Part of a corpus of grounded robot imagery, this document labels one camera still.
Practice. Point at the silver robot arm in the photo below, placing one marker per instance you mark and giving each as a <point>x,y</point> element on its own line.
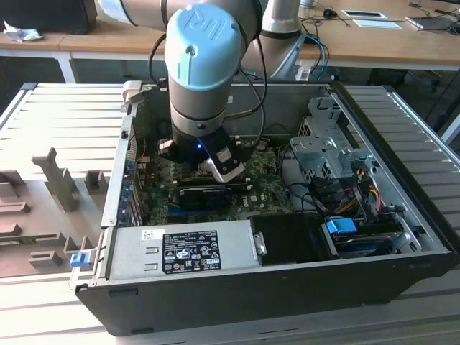
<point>201,104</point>

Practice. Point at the blue expansion slot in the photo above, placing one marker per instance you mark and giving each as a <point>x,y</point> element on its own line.
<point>179,215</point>

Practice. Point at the green RAM stick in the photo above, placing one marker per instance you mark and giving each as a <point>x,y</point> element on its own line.
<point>190,185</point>
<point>28,239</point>

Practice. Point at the black graphics card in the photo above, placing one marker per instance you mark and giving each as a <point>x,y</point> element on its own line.
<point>205,197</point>

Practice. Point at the silver coin battery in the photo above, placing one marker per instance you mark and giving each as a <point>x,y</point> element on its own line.
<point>262,146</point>

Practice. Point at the green motherboard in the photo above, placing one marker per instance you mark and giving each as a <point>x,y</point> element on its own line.
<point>266,187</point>

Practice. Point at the black power supply label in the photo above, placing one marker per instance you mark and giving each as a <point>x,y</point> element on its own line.
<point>190,251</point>

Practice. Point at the silver power supply unit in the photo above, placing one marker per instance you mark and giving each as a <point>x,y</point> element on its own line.
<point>129,251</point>

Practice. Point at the silver metal drive cage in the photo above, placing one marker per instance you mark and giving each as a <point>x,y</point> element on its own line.
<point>316,151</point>

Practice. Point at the long wooden desk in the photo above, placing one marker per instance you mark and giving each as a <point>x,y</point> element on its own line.
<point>108,39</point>

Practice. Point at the black plastic shroud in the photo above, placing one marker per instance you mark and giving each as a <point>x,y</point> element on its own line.
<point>287,237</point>

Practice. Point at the blue case latch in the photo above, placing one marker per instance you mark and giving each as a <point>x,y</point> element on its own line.
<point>79,259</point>

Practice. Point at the grey parts rack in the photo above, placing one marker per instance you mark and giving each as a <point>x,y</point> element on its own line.
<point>36,201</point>

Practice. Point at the black and grey PC case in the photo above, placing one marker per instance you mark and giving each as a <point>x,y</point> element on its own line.
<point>251,298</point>

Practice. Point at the hard disk in blue carrier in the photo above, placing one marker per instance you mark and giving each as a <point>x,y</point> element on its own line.
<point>339,227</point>

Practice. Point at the short wooden desk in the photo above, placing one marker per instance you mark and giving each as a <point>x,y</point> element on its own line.
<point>36,45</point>

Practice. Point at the black box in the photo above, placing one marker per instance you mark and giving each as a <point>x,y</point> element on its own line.
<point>46,16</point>

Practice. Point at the crumpled white paper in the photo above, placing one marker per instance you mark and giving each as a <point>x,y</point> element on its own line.
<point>21,34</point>

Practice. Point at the black computer mouse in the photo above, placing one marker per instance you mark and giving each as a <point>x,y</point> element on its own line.
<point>328,13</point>

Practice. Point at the white framed desk hatch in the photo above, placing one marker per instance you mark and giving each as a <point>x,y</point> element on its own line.
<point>363,17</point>

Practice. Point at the pale flat desk panel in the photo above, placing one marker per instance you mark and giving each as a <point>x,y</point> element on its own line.
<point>377,24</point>

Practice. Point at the grey laptop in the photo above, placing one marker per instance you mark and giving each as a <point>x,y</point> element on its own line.
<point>429,23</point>

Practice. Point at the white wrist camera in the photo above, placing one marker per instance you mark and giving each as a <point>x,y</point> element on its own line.
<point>226,172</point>

